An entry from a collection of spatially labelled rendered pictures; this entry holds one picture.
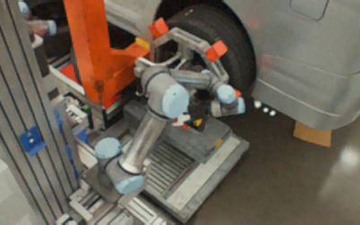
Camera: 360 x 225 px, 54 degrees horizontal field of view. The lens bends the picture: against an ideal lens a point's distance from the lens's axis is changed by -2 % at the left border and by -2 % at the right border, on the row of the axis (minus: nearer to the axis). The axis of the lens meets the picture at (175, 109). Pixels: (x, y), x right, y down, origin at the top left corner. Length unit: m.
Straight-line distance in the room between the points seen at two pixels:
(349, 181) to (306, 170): 0.33
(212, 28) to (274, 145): 1.33
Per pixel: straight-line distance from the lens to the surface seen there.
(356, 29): 1.79
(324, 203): 2.86
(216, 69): 2.01
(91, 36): 2.16
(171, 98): 1.30
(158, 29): 2.14
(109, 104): 2.86
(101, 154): 1.58
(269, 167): 2.89
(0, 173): 1.42
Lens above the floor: 2.31
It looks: 47 degrees down
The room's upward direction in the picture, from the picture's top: 2 degrees clockwise
